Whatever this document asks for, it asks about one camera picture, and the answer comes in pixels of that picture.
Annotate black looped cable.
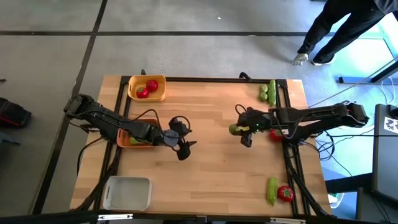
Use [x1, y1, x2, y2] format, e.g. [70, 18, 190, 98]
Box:
[314, 129, 336, 162]

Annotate person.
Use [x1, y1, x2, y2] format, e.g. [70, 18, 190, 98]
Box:
[291, 0, 398, 67]

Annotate orange plastic basket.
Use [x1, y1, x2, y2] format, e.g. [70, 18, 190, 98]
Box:
[116, 118, 159, 149]

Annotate black and red bag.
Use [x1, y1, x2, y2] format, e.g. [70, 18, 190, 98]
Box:
[0, 97, 32, 129]

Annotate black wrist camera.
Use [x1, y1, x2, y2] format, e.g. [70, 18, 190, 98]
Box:
[238, 107, 256, 124]
[169, 117, 191, 137]

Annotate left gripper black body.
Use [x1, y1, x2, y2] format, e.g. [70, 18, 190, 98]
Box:
[154, 129, 190, 149]

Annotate white green container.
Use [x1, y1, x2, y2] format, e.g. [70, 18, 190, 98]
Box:
[328, 192, 345, 208]

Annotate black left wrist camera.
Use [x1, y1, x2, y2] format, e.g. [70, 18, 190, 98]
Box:
[169, 117, 191, 137]

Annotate silver metal bracket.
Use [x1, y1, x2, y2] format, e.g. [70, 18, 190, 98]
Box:
[98, 213, 134, 221]
[269, 217, 307, 224]

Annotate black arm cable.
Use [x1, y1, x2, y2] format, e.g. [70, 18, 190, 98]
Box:
[76, 136, 105, 177]

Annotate grey metal floor stand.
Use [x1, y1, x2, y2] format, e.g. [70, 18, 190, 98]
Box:
[338, 55, 398, 85]

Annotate yellow plastic basket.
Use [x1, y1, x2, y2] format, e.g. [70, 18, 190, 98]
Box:
[127, 74, 167, 103]

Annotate dark grey cart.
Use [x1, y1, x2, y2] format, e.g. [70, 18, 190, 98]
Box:
[371, 103, 398, 203]

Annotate white plastic basket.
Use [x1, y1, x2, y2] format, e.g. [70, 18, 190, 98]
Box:
[102, 175, 153, 212]

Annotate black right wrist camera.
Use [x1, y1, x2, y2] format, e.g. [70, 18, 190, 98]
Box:
[238, 107, 256, 124]

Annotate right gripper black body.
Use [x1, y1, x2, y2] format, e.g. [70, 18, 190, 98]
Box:
[245, 108, 274, 133]

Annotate black aluminium table frame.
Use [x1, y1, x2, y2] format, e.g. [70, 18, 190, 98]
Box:
[70, 75, 335, 218]

